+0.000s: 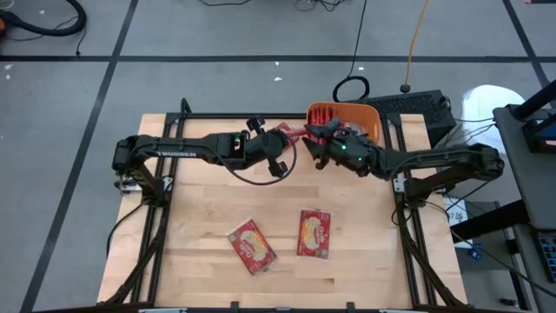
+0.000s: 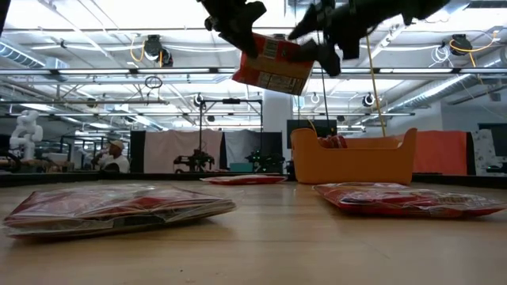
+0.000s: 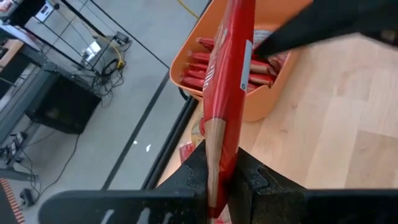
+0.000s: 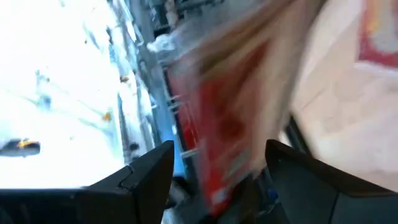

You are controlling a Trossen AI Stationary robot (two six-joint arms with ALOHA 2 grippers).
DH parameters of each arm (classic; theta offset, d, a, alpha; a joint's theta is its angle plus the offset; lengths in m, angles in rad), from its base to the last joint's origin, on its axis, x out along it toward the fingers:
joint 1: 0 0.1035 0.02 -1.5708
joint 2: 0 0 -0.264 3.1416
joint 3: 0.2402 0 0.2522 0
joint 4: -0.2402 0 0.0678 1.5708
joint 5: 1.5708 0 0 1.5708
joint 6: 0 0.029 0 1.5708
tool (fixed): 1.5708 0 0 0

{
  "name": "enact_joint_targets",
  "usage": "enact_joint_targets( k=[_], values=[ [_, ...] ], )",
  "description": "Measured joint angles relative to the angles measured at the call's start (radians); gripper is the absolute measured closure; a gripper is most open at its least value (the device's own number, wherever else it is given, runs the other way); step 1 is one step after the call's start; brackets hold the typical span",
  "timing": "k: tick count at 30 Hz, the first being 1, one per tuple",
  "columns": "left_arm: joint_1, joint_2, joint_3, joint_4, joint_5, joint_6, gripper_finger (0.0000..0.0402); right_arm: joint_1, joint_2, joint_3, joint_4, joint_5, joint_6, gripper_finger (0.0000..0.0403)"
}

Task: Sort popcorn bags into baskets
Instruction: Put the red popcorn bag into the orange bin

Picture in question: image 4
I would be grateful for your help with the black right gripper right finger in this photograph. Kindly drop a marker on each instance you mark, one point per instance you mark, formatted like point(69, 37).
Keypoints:
point(311, 193)

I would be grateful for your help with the red popcorn bag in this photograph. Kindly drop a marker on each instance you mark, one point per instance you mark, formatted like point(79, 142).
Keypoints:
point(224, 124)
point(379, 37)

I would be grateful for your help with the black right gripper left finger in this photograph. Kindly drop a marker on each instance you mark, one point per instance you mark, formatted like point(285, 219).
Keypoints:
point(143, 186)

